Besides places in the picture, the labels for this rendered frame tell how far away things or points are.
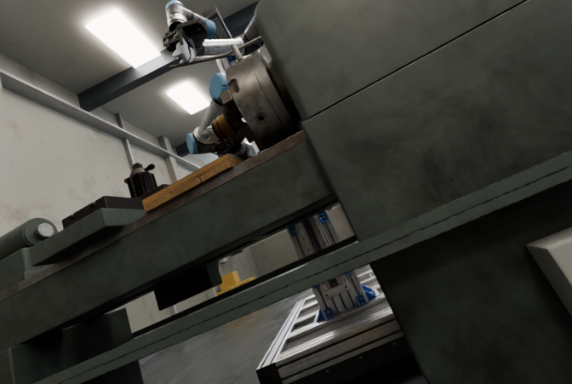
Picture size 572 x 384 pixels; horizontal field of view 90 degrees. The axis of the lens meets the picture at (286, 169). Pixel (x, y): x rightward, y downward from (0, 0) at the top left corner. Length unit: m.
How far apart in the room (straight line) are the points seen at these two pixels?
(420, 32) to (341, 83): 0.20
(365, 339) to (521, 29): 1.13
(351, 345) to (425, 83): 1.04
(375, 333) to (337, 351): 0.17
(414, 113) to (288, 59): 0.34
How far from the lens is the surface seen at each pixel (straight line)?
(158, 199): 0.91
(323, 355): 1.39
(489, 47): 0.77
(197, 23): 1.16
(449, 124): 0.69
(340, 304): 1.66
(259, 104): 0.85
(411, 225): 0.57
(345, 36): 0.78
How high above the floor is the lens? 0.59
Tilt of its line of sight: 16 degrees up
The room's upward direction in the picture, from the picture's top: 24 degrees counter-clockwise
